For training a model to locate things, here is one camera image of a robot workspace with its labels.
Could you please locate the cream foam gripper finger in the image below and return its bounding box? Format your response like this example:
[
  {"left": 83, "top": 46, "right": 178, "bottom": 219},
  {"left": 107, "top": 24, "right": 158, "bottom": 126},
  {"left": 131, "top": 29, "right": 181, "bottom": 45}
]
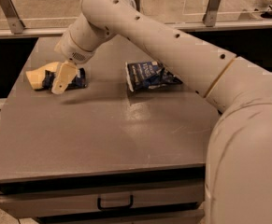
[{"left": 51, "top": 62, "right": 78, "bottom": 94}]

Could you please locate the blue rxbar blueberry wrapper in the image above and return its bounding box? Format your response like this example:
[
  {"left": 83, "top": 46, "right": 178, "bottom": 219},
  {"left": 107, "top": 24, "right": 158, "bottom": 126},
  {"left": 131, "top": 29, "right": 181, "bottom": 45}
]
[{"left": 42, "top": 68, "right": 86, "bottom": 90}]

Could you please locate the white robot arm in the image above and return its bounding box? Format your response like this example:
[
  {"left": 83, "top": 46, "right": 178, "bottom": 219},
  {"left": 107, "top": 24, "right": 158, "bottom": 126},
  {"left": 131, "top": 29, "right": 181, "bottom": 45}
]
[{"left": 52, "top": 0, "right": 272, "bottom": 224}]

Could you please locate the yellow sponge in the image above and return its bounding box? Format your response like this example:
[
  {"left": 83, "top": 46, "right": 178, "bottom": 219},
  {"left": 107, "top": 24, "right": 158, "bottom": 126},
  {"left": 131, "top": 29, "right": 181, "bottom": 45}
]
[{"left": 26, "top": 62, "right": 60, "bottom": 90}]

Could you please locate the crumpled blue chip bag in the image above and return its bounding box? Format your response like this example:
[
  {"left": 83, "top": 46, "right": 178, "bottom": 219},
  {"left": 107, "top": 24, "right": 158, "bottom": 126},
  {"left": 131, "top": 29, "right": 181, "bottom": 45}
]
[{"left": 125, "top": 61, "right": 182, "bottom": 91}]

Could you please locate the grey cabinet drawer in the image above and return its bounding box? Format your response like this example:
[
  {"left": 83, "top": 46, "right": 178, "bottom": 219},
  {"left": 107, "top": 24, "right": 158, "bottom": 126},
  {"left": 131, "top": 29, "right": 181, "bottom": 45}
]
[{"left": 0, "top": 179, "right": 204, "bottom": 218}]

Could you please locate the grey lower drawer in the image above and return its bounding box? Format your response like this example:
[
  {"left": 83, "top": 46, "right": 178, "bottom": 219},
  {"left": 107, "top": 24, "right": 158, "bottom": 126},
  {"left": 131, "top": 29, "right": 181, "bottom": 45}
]
[{"left": 36, "top": 207, "right": 204, "bottom": 224}]

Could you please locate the left metal railing post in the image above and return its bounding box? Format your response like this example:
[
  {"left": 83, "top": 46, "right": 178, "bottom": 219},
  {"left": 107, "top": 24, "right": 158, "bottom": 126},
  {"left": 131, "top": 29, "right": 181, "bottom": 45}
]
[{"left": 0, "top": 0, "right": 25, "bottom": 35}]

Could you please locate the black drawer handle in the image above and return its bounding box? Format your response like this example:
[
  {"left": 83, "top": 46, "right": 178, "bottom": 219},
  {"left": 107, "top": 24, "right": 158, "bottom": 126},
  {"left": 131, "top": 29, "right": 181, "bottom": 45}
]
[{"left": 96, "top": 195, "right": 134, "bottom": 211}]

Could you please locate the right metal railing post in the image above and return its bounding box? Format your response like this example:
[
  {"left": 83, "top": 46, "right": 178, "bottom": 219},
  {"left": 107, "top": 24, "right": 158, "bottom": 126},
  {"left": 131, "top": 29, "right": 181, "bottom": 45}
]
[{"left": 203, "top": 0, "right": 221, "bottom": 27}]

